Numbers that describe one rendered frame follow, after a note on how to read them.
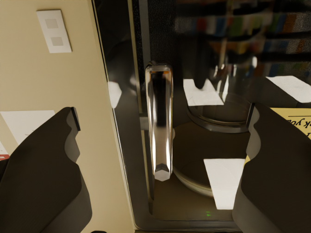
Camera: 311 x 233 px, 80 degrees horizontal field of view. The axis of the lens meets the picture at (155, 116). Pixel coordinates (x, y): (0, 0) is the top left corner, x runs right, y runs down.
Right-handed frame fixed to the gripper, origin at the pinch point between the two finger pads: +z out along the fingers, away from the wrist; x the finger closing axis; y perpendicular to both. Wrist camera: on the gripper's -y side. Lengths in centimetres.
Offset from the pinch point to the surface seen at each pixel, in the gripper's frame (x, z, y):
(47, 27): -33, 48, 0
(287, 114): 11.3, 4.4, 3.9
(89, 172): -36, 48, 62
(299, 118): 12.6, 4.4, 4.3
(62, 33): -29, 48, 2
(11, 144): -65, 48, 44
